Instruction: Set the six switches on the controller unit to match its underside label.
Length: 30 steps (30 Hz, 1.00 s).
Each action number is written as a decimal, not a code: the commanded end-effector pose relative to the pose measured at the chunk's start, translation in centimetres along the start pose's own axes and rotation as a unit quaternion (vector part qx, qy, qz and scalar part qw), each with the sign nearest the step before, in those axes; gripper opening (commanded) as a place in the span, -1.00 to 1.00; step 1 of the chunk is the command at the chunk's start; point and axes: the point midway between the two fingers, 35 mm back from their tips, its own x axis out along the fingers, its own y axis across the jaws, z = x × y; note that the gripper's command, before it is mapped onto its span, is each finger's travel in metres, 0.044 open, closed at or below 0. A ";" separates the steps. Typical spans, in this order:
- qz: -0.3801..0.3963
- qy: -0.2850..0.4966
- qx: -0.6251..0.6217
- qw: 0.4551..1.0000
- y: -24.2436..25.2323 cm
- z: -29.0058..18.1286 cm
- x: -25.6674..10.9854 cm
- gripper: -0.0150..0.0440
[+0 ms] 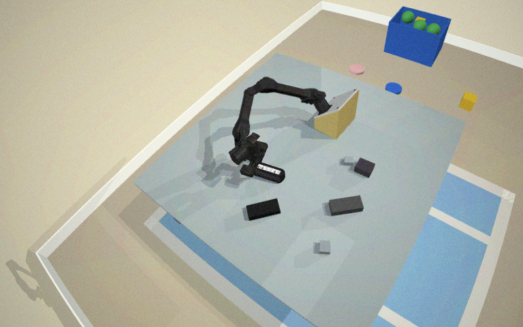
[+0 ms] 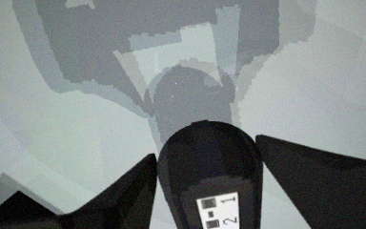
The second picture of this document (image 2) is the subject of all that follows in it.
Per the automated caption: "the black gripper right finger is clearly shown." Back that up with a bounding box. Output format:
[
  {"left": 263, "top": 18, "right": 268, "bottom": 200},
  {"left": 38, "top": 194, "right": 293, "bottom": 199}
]
[{"left": 255, "top": 135, "right": 366, "bottom": 229}]

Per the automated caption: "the black rectangular block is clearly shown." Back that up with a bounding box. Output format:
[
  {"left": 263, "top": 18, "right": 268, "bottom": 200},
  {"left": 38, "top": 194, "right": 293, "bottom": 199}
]
[{"left": 0, "top": 191, "right": 55, "bottom": 221}]

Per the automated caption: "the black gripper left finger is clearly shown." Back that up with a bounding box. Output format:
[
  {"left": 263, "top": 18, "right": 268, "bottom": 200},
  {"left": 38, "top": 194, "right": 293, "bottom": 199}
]
[{"left": 0, "top": 154, "right": 157, "bottom": 229}]

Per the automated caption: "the dark grey switch panel with green rocker switches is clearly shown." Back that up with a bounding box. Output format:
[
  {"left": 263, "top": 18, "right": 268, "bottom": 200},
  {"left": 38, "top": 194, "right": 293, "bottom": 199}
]
[{"left": 156, "top": 119, "right": 264, "bottom": 229}]

